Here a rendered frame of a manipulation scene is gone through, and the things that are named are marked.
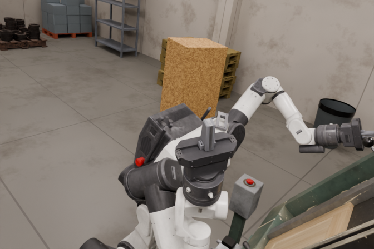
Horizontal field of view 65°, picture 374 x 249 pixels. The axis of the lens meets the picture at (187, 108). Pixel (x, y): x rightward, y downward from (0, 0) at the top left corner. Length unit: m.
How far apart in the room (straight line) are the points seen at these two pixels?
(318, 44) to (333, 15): 0.43
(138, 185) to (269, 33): 4.49
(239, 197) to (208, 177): 1.03
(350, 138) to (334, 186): 0.30
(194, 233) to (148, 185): 0.20
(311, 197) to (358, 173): 0.25
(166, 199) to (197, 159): 0.34
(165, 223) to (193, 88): 2.31
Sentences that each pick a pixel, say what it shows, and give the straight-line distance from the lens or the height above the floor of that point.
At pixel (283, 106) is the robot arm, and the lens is 1.32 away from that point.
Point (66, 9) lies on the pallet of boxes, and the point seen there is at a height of 0.70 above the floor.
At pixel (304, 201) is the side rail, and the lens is 1.56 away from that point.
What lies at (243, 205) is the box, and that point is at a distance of 1.65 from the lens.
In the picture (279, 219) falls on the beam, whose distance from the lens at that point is 1.54.
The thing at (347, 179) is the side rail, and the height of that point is 1.19.
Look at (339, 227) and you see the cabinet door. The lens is 1.09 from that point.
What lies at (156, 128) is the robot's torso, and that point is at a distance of 1.01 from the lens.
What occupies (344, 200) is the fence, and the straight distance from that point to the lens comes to 1.22.
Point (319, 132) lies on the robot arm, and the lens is 1.27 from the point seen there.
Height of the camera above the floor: 1.88
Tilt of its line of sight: 24 degrees down
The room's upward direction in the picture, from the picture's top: 8 degrees clockwise
